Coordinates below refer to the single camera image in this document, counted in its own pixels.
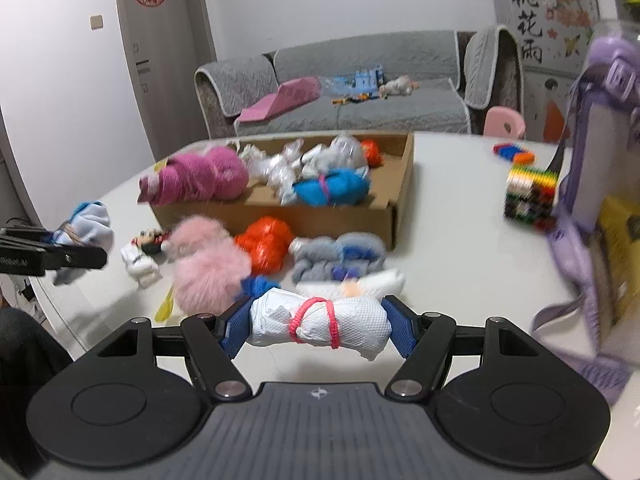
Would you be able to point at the wall light switch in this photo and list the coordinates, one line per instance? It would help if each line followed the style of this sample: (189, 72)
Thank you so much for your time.
(96, 22)

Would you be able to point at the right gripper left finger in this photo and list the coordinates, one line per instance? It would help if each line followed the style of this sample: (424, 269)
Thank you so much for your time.
(212, 343)

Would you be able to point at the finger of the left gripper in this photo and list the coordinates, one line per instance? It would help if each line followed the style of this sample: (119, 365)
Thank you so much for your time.
(76, 257)

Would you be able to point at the light blue sock bundle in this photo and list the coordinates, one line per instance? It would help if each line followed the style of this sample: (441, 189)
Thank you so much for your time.
(89, 225)

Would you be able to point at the grey blue sock bundle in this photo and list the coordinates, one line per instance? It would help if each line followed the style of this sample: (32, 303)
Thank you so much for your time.
(323, 259)

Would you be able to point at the purple bag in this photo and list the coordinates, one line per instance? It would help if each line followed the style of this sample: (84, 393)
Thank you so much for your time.
(605, 161)

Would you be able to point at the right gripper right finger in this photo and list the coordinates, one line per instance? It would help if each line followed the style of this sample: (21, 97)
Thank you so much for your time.
(425, 342)

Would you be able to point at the cartoon mouse white sock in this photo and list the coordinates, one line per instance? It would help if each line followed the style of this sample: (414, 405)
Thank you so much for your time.
(142, 256)

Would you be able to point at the decorated refrigerator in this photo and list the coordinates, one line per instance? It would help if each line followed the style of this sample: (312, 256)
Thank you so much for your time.
(554, 38)

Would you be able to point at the orange bundle green ribbon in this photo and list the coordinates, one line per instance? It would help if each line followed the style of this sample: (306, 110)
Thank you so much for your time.
(372, 153)

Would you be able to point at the white sock with band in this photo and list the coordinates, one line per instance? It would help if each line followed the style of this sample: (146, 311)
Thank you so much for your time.
(376, 285)

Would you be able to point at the blue toy castle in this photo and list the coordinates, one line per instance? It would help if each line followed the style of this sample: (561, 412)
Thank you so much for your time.
(369, 81)

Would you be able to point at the grey covered sofa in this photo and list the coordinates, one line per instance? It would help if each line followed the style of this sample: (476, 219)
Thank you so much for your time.
(461, 76)

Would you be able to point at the white mesh sock bundle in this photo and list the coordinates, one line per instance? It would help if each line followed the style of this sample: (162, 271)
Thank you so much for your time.
(355, 323)

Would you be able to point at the plush toy on sofa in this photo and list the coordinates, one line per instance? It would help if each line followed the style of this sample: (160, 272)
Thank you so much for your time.
(400, 86)

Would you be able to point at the pink plastic chair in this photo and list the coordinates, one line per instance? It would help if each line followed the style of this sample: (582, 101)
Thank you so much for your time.
(504, 123)

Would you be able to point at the small coloured block strip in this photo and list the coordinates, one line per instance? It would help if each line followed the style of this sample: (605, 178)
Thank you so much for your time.
(514, 154)

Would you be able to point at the grey door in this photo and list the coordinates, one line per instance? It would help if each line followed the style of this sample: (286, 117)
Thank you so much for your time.
(163, 47)

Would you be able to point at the multicolour block cube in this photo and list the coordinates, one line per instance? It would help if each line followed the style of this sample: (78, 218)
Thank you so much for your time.
(530, 196)

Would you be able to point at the brown cardboard box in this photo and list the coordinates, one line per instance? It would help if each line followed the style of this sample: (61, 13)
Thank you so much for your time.
(372, 200)

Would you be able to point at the yellow package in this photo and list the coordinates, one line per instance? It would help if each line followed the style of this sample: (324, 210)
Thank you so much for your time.
(618, 225)

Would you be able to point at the light pink fluffy bundle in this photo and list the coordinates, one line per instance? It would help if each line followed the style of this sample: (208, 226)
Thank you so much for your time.
(208, 267)

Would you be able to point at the magenta fluffy sock bundle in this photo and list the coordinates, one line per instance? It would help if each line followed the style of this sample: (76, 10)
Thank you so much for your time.
(218, 174)

